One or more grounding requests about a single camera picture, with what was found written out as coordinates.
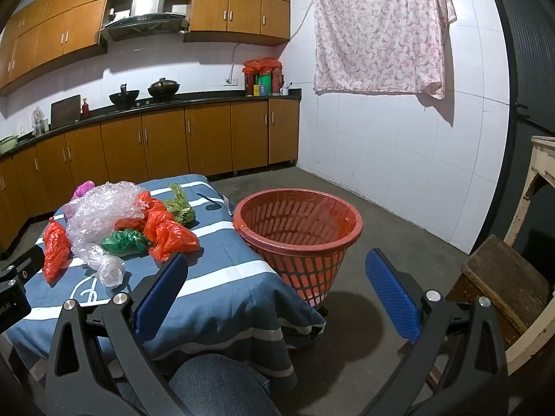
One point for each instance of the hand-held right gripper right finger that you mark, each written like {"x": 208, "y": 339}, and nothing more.
{"x": 390, "y": 294}

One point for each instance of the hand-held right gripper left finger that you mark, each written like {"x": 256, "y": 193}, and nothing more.
{"x": 160, "y": 294}

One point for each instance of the clear plastic bag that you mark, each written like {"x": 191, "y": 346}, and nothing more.
{"x": 110, "y": 271}

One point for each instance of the olive green plastic bag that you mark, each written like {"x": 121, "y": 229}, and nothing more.
{"x": 182, "y": 212}

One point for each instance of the red plastic basket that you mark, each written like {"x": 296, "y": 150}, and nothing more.
{"x": 303, "y": 268}

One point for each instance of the clear bubble wrap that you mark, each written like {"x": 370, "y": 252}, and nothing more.
{"x": 99, "y": 212}

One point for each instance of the pink plastic bag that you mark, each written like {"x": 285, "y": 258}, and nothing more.
{"x": 82, "y": 190}

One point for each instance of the blue striped tablecloth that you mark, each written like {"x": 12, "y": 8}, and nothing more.
{"x": 225, "y": 286}

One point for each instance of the person's leg in jeans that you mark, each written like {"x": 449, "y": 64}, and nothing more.
{"x": 217, "y": 381}

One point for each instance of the brown wooden stool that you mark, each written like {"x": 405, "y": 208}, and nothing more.
{"x": 503, "y": 277}

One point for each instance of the pale green bowl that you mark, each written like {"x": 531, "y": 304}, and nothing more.
{"x": 8, "y": 145}

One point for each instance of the wooden base cabinets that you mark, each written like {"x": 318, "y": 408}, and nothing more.
{"x": 208, "y": 138}

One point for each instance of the glass jar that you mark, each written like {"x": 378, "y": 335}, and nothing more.
{"x": 39, "y": 123}

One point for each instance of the dark cutting board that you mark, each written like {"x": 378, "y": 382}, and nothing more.
{"x": 66, "y": 112}

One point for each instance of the red bottle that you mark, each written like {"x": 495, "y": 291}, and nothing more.
{"x": 85, "y": 109}

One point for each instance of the black kitchen countertop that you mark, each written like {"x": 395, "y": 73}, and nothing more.
{"x": 195, "y": 96}

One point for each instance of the black lidded wok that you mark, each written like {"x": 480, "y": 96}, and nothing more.
{"x": 164, "y": 89}

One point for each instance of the white mug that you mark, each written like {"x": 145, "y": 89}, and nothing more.
{"x": 285, "y": 91}

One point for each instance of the green box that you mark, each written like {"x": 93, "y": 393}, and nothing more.
{"x": 262, "y": 86}

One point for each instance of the red bag over jars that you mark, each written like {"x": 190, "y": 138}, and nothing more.
{"x": 260, "y": 66}

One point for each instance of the pink floral hanging cloth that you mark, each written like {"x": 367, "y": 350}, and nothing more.
{"x": 377, "y": 30}

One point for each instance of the steel range hood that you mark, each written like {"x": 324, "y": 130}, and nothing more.
{"x": 147, "y": 21}

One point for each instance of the cream wooden frame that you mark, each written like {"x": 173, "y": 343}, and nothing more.
{"x": 542, "y": 156}

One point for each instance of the white wall outlet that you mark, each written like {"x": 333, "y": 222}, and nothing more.
{"x": 230, "y": 81}

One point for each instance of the wooden wall cabinets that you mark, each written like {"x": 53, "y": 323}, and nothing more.
{"x": 243, "y": 4}

